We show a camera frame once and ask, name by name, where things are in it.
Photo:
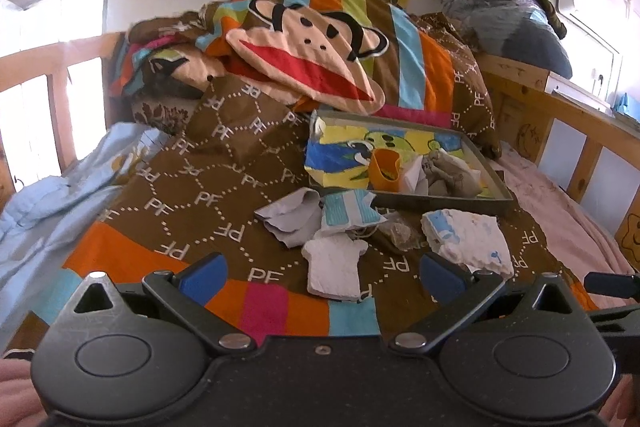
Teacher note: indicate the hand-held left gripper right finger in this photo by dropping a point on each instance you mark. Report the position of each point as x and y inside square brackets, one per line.
[440, 277]

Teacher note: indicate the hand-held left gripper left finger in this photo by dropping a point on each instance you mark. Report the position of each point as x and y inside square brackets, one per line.
[202, 279]

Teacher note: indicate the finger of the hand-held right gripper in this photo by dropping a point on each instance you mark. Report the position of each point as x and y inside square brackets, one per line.
[612, 285]

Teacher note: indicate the white printed cloth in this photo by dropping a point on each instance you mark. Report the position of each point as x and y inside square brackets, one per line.
[467, 239]

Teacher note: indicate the clear plastic bag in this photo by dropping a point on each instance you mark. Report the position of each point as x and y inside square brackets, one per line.
[400, 234]

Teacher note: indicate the beige cloth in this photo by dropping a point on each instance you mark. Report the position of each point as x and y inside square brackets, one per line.
[452, 174]

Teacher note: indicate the small white cloth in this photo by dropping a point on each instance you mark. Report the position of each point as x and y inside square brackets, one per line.
[412, 177]

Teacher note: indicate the light grey cloth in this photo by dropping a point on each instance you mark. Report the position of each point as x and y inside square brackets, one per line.
[290, 217]

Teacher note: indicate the blue striped white cloth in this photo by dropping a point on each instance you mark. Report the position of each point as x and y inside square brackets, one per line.
[350, 213]

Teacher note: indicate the orange cup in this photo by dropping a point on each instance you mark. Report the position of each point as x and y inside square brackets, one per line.
[384, 172]

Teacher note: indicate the grey tray with painted picture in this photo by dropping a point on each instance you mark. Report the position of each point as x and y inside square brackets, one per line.
[340, 157]

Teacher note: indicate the brown patterned blanket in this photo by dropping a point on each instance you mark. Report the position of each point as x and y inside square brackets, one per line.
[200, 187]

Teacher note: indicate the pink bed sheet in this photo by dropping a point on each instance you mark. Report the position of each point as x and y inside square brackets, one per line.
[550, 217]

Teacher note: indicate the light blue blanket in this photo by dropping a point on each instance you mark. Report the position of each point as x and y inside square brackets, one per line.
[60, 207]

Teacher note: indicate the brown floral pillow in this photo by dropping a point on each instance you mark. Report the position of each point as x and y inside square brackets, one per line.
[160, 113]

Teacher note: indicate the brown patterned pillow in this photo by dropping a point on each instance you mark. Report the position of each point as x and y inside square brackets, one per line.
[470, 107]

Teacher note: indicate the teal cloth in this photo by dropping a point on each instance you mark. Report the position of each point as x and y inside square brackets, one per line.
[627, 104]

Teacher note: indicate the white cabinet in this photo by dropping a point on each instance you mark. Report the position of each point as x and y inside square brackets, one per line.
[575, 92]

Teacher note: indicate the monkey face quilt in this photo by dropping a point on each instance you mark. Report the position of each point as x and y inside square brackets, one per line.
[525, 92]

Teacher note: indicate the plastic bag of clothes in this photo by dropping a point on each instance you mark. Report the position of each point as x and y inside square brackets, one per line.
[505, 27]

